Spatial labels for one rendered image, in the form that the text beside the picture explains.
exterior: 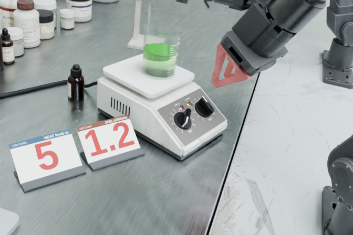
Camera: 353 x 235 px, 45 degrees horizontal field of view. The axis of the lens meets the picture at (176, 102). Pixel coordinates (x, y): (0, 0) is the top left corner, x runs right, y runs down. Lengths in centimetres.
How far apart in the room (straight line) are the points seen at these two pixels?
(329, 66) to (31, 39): 70
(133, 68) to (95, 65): 22
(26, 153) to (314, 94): 62
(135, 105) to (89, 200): 18
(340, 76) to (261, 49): 50
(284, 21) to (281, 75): 46
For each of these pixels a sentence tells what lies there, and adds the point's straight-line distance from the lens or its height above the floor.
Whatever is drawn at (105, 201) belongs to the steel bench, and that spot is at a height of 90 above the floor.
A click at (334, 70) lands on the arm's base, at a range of 112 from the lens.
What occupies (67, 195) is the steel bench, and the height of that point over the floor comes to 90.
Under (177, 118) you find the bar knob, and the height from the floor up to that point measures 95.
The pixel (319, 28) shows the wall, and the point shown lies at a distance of 216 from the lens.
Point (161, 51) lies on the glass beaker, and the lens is 70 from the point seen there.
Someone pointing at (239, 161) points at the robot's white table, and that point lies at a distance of 71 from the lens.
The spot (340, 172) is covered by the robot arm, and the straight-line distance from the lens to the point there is 54.
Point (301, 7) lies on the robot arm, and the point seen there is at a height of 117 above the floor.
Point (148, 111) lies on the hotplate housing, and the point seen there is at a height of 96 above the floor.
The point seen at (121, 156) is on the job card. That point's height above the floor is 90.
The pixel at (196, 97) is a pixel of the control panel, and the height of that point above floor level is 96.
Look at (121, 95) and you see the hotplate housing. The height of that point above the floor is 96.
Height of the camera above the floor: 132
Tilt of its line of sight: 30 degrees down
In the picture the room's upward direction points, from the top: 8 degrees clockwise
